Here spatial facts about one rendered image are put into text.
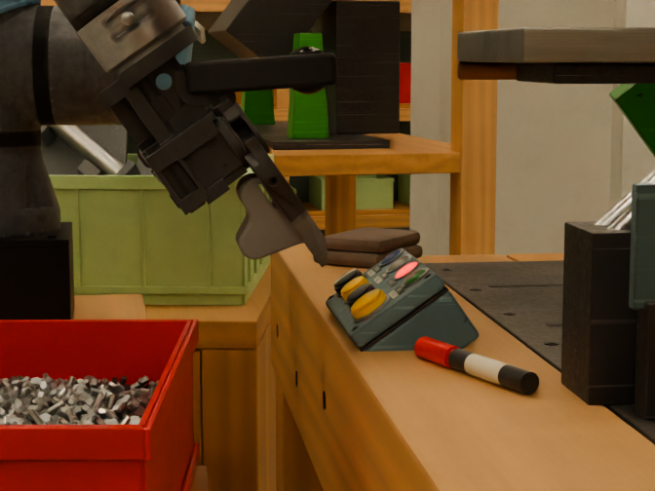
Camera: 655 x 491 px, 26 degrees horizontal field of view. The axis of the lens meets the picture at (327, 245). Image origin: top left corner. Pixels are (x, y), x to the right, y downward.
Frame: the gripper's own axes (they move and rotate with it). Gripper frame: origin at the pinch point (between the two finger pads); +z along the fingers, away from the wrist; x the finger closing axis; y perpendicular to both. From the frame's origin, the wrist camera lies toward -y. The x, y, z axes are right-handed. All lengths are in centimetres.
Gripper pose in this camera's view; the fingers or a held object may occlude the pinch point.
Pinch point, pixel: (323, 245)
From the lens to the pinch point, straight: 111.6
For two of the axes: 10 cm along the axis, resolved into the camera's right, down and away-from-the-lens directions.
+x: 1.3, 1.3, -9.8
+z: 5.7, 8.0, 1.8
